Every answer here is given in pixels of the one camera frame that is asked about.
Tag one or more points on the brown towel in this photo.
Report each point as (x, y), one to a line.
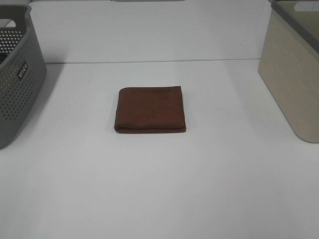
(150, 110)

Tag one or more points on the beige bin with grey rim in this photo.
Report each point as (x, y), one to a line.
(289, 64)

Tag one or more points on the grey perforated plastic basket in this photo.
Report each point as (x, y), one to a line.
(22, 70)

